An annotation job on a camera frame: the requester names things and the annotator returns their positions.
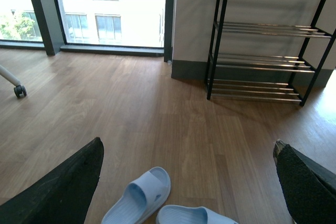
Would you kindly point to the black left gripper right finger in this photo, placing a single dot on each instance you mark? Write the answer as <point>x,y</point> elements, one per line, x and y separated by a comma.
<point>308,187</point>

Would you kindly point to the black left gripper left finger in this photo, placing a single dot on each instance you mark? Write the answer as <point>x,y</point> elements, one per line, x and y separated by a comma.
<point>61,196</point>

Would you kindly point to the black metal shoe rack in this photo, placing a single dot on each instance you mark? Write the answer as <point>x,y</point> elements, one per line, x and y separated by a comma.
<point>302,75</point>

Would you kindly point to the light blue slipper left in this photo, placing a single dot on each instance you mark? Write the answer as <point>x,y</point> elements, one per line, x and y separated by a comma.
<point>141,198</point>

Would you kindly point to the light blue slipper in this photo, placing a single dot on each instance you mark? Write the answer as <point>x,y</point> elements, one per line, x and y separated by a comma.
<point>182,214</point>
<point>141,198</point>

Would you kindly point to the light blue slipper right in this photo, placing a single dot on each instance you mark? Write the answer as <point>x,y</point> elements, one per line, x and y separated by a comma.
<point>182,214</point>

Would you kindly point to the white table leg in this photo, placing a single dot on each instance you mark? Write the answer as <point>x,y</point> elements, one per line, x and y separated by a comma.
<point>9,76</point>

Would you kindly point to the dark window frame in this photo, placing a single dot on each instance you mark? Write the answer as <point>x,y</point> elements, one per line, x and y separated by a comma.
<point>109,27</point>

